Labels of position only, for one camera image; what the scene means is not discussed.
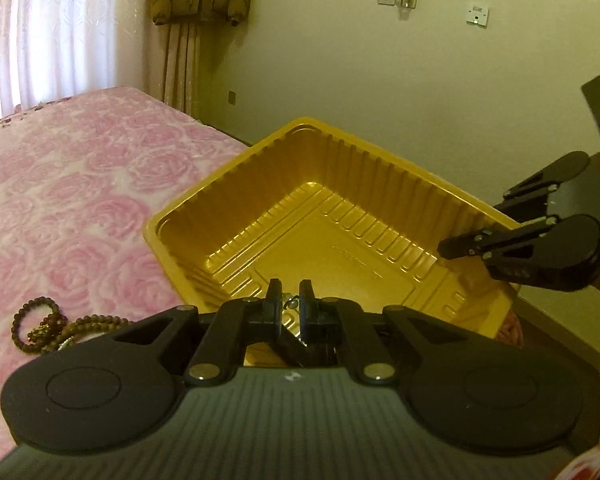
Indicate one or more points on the red white cloth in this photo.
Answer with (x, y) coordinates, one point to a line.
(597, 465)

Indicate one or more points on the pink floral blanket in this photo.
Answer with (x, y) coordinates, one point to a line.
(80, 210)

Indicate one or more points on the white sheer curtain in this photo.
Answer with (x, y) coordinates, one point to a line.
(40, 35)

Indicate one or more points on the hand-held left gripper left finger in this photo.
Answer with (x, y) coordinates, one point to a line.
(274, 305)

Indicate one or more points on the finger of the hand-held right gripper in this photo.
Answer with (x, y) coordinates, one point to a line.
(525, 187)
(460, 247)

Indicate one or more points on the white wall switch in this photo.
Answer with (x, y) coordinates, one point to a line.
(477, 10)

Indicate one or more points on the small dark wall outlet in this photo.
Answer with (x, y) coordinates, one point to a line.
(232, 98)

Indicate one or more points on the black mesh band wristwatch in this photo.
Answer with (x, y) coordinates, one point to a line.
(290, 345)

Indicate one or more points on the beige drape curtain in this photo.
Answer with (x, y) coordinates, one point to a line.
(177, 60)

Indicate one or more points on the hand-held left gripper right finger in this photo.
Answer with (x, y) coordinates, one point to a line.
(307, 305)

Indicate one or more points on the yellow plastic tray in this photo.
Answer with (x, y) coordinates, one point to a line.
(290, 195)

